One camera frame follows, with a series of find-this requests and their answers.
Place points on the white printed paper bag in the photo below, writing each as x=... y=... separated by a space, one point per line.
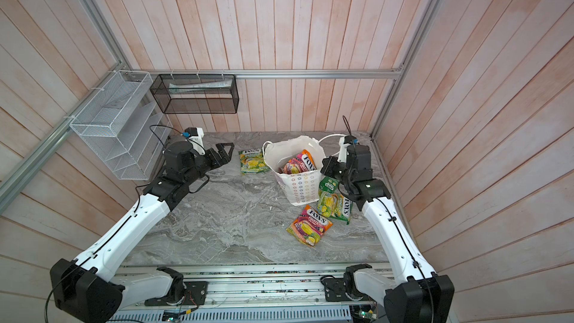
x=302 y=188

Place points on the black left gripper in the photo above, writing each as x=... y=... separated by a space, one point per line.
x=212 y=155

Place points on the green circuit board left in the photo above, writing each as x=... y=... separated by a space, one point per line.
x=171 y=317

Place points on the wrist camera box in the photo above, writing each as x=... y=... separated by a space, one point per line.
x=344 y=143
x=194 y=136

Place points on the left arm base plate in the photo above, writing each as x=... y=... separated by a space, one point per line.
x=192 y=293

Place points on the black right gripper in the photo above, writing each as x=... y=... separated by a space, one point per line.
x=329 y=170

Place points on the green circuit board right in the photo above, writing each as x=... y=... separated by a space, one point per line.
x=362 y=314

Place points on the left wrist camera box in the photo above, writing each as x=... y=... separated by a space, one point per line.
x=194 y=136

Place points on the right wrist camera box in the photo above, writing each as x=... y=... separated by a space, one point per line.
x=344 y=143

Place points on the small green candy bag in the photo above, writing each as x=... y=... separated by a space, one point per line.
x=328 y=185

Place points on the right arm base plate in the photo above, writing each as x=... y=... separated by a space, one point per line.
x=335 y=290

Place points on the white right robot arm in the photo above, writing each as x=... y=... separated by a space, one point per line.
x=416 y=293

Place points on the slotted aluminium base rail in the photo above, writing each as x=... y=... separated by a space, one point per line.
x=268 y=287

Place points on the white wire wall shelf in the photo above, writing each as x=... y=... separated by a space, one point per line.
x=124 y=126

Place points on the green Fox's spring tea bag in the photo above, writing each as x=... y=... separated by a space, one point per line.
x=252 y=162

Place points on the Fox's fruits bag front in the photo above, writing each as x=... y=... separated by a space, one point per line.
x=309 y=227

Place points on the aluminium frame rails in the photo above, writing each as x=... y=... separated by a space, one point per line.
x=47 y=35

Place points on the yellow green Fox's bag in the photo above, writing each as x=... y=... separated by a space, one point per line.
x=334 y=206

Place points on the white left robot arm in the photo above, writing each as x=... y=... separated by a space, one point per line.
x=84 y=287

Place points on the black mesh wall basket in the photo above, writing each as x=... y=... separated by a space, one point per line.
x=196 y=93

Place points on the green circuit board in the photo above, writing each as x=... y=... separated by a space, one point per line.
x=171 y=317
x=362 y=314

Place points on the fox's fruits bag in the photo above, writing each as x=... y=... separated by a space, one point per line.
x=302 y=162
x=309 y=227

